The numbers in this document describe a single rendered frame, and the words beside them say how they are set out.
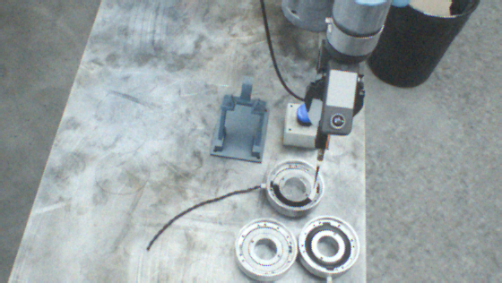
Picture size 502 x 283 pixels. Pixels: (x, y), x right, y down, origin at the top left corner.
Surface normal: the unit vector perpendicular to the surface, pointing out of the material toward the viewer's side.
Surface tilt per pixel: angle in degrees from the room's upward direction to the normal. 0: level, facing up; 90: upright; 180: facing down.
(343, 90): 32
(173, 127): 0
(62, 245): 0
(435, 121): 0
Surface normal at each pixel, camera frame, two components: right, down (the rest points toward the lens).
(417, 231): 0.07, -0.54
